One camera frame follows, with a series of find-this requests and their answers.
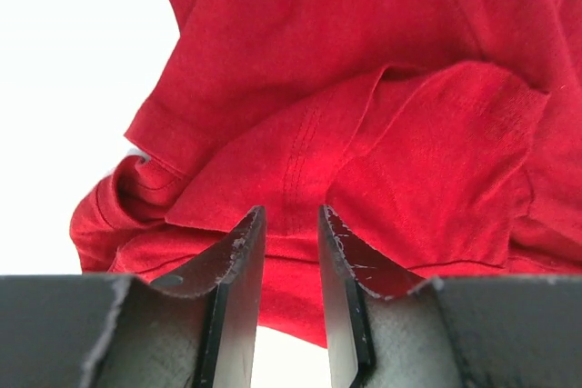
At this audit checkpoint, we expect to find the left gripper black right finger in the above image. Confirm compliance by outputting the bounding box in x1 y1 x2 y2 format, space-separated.
318 206 581 387

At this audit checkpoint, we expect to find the red t shirt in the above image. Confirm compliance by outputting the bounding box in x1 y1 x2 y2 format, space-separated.
70 0 581 345

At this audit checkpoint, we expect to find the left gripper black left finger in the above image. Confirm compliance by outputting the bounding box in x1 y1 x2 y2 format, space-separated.
1 206 266 387

